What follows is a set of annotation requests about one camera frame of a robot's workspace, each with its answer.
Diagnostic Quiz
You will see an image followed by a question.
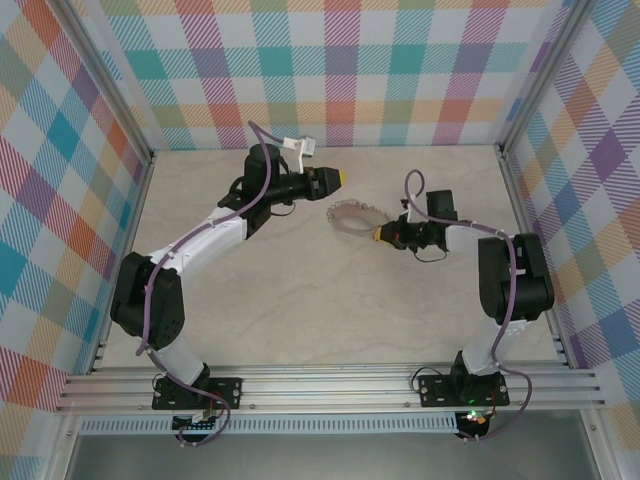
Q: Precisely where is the large keyring with small rings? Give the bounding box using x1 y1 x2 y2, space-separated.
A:
324 198 394 236

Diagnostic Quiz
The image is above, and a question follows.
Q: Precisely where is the small controller circuit board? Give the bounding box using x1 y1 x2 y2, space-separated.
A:
457 408 494 437
172 409 224 434

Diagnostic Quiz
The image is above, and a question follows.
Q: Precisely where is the grey metal lower panel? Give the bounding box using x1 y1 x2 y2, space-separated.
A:
49 432 616 480

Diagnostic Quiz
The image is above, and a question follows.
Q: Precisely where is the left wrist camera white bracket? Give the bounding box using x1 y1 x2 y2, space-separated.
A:
282 136 317 172

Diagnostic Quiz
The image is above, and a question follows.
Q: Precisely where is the aluminium side rail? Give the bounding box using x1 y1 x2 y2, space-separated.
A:
87 152 157 376
497 144 574 369

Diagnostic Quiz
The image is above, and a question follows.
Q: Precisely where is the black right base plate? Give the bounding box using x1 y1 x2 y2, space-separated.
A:
417 373 511 409

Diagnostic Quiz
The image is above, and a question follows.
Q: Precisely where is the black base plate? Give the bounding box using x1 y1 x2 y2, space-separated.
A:
417 373 511 409
152 377 245 411

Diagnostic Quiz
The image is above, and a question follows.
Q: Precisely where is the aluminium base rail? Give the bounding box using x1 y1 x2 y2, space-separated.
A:
55 363 606 414

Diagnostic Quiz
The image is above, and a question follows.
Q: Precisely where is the aluminium frame post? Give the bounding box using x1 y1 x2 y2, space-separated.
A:
497 0 601 161
52 0 156 169

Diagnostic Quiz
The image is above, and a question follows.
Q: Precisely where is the white slotted cable duct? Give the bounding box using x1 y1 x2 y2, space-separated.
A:
79 413 460 435

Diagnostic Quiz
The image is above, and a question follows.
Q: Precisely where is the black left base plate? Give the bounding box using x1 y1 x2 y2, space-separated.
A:
152 377 245 411

